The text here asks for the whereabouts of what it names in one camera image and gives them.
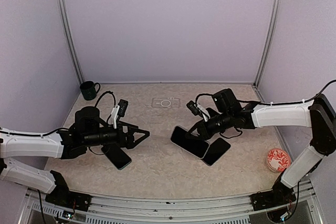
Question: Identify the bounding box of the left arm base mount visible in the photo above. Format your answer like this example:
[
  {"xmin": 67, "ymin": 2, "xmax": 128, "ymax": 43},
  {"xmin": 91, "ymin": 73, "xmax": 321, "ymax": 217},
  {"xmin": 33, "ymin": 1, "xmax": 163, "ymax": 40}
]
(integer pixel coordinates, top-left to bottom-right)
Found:
[{"xmin": 45, "ymin": 170, "xmax": 91, "ymax": 212}]

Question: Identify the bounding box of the clear camera-cutout phone case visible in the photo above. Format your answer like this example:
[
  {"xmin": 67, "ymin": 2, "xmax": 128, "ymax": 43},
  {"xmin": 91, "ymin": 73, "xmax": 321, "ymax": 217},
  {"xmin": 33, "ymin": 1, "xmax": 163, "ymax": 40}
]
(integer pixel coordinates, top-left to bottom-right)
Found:
[{"xmin": 151, "ymin": 97, "xmax": 181, "ymax": 109}]

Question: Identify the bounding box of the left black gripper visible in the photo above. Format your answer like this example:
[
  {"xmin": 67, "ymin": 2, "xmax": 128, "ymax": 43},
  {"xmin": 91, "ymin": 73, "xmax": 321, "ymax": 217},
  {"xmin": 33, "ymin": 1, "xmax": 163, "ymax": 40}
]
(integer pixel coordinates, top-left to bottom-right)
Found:
[{"xmin": 83, "ymin": 120, "xmax": 150, "ymax": 148}]

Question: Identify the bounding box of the front aluminium rail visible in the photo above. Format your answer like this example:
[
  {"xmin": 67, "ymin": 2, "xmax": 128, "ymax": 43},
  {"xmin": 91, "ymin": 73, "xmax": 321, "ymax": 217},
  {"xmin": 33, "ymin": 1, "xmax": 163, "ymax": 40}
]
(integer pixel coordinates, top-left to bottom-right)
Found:
[{"xmin": 15, "ymin": 182, "xmax": 323, "ymax": 224}]

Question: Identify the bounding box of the blue smartphone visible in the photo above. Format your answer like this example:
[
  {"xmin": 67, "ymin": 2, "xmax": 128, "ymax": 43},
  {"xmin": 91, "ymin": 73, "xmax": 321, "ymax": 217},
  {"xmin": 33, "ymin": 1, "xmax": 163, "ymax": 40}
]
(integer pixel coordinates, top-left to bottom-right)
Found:
[{"xmin": 171, "ymin": 126, "xmax": 209, "ymax": 159}]

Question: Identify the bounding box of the right aluminium frame post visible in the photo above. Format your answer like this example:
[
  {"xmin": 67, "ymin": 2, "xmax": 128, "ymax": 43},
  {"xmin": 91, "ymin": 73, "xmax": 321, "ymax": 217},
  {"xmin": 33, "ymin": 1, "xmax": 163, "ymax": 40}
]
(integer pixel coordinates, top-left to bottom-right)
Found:
[{"xmin": 254, "ymin": 0, "xmax": 281, "ymax": 89}]

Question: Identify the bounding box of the teal-edged smartphone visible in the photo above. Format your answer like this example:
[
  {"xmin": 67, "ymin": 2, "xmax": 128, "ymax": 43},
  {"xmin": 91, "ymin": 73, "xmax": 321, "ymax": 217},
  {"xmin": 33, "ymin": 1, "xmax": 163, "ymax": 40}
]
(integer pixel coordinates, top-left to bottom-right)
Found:
[{"xmin": 101, "ymin": 144, "xmax": 132, "ymax": 170}]

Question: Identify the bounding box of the dark green mug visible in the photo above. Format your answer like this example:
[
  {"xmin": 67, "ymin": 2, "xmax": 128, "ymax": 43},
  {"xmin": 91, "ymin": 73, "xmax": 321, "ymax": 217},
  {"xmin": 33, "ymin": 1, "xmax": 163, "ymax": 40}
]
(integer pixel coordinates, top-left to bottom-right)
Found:
[{"xmin": 80, "ymin": 81, "xmax": 101, "ymax": 101}]

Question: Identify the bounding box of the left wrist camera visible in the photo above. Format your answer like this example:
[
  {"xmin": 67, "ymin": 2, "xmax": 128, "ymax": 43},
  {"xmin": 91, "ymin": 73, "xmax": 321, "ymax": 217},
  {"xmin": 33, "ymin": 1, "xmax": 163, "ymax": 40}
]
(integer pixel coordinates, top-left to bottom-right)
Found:
[{"xmin": 108, "ymin": 99, "xmax": 129, "ymax": 129}]

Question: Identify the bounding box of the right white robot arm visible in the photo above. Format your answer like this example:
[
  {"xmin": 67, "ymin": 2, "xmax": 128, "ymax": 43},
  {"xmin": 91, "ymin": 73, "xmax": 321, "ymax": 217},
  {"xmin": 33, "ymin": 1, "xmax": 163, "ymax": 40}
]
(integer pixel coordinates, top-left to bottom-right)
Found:
[{"xmin": 187, "ymin": 80, "xmax": 335, "ymax": 205}]

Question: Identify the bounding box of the aluminium frame post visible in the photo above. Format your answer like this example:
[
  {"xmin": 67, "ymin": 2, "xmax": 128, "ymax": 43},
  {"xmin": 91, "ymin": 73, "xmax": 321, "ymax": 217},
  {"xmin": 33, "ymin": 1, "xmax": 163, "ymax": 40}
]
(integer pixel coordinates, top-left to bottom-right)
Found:
[
  {"xmin": 254, "ymin": 0, "xmax": 281, "ymax": 89},
  {"xmin": 57, "ymin": 0, "xmax": 85, "ymax": 84}
]

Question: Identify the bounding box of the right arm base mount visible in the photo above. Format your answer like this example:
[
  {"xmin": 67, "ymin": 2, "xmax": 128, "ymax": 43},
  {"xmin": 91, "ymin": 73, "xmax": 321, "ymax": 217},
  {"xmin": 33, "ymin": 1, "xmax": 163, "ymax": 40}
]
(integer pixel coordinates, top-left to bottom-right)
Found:
[{"xmin": 249, "ymin": 180, "xmax": 297, "ymax": 211}]

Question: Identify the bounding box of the left aluminium frame post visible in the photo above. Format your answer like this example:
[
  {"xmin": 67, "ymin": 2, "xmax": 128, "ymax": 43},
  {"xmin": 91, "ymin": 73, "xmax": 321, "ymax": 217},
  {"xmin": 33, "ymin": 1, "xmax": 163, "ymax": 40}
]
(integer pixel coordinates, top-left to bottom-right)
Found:
[{"xmin": 57, "ymin": 0, "xmax": 85, "ymax": 84}]

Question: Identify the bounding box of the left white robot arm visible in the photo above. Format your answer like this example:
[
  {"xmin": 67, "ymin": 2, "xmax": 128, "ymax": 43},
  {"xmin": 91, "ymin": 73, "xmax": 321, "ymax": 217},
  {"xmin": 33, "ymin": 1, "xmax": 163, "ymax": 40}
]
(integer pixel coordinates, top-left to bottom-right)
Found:
[{"xmin": 1, "ymin": 105, "xmax": 150, "ymax": 206}]

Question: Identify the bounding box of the red white patterned bowl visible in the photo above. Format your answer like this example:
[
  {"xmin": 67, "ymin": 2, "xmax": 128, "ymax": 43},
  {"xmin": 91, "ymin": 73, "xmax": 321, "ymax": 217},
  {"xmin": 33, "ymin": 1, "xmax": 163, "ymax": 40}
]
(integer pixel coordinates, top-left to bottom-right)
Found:
[{"xmin": 266, "ymin": 148, "xmax": 291, "ymax": 173}]

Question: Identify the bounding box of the purple-edged smartphone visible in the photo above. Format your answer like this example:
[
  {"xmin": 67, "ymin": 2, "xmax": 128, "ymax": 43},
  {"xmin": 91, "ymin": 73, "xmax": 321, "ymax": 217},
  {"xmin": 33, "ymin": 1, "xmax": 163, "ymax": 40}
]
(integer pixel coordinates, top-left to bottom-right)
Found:
[{"xmin": 201, "ymin": 138, "xmax": 231, "ymax": 166}]

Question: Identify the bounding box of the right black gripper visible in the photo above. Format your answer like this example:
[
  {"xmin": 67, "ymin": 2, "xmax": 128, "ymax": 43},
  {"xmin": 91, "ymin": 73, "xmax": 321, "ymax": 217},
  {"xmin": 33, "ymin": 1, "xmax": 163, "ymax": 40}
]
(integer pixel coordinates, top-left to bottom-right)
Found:
[{"xmin": 186, "ymin": 110, "xmax": 233, "ymax": 140}]

